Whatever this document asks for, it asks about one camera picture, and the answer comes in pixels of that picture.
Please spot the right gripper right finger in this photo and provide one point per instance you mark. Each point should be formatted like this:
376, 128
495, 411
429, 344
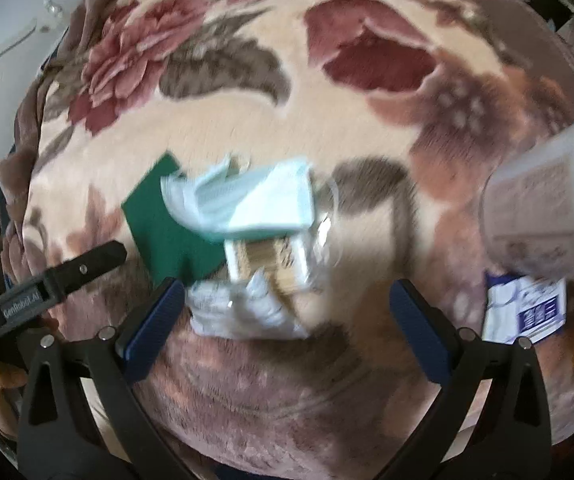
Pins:
490, 418

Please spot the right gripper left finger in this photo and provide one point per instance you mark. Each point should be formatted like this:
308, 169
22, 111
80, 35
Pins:
58, 438

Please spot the green scouring pad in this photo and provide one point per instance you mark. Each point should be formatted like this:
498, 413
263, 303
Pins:
167, 249

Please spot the teal surgical face mask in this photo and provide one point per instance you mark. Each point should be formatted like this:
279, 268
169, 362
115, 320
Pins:
228, 204

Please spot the person's left hand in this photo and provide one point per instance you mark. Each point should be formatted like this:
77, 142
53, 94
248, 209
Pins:
11, 377

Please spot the white blue tissue pack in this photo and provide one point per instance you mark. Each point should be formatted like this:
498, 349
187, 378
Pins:
520, 306

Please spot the white printed plastic packet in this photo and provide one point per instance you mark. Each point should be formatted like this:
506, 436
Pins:
242, 311

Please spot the white plastic bottle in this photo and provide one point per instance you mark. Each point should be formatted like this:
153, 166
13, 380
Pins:
527, 210

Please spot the cotton swab pack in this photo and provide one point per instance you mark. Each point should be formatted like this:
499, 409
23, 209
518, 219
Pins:
285, 261

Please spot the floral plush blanket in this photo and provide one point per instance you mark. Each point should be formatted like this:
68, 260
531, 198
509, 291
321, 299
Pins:
406, 106

